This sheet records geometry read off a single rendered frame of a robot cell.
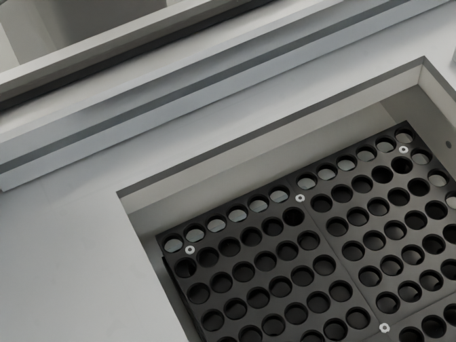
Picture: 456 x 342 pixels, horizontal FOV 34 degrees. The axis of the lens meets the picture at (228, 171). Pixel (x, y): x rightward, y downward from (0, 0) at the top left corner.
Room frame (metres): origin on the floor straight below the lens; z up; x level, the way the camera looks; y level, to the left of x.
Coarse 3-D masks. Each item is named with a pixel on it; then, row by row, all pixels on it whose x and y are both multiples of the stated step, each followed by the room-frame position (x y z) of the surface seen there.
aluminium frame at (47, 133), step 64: (256, 0) 0.30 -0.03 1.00; (320, 0) 0.30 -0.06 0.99; (384, 0) 0.31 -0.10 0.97; (448, 0) 0.33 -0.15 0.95; (128, 64) 0.27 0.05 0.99; (192, 64) 0.27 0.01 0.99; (256, 64) 0.28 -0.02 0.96; (0, 128) 0.23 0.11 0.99; (64, 128) 0.24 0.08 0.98; (128, 128) 0.25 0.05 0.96
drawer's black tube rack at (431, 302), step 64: (320, 192) 0.23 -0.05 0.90; (384, 192) 0.22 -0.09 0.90; (448, 192) 0.22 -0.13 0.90; (192, 256) 0.20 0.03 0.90; (256, 256) 0.19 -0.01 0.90; (320, 256) 0.19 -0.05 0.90; (384, 256) 0.18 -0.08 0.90; (448, 256) 0.18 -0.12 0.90; (192, 320) 0.17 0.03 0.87; (256, 320) 0.15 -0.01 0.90; (320, 320) 0.15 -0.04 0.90; (384, 320) 0.14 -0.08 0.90; (448, 320) 0.15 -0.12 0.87
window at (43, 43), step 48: (0, 0) 0.26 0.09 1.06; (48, 0) 0.26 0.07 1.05; (96, 0) 0.27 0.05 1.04; (144, 0) 0.28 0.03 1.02; (192, 0) 0.29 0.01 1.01; (240, 0) 0.30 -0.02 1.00; (0, 48) 0.25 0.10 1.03; (48, 48) 0.26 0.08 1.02; (96, 48) 0.27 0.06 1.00; (0, 96) 0.25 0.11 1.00
